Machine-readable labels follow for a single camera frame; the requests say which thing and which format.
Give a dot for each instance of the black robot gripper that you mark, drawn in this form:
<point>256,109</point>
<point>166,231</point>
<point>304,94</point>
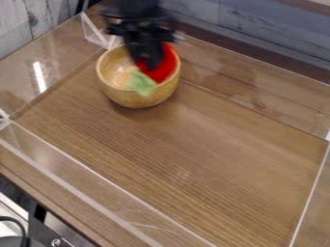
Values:
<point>140,16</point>

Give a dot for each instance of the red plush strawberry toy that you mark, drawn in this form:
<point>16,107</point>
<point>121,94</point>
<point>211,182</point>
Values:
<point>154,69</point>

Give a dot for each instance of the light wooden bowl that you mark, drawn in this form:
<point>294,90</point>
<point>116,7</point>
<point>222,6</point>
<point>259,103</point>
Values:
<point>113,68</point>

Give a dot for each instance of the clear acrylic corner bracket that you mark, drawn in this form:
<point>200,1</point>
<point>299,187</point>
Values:
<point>97,36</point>

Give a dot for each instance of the clear acrylic tray wall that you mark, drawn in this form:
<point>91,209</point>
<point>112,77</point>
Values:
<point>211,170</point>

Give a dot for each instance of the black table frame bracket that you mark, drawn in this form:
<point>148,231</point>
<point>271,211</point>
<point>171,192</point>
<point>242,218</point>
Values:
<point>40,231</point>

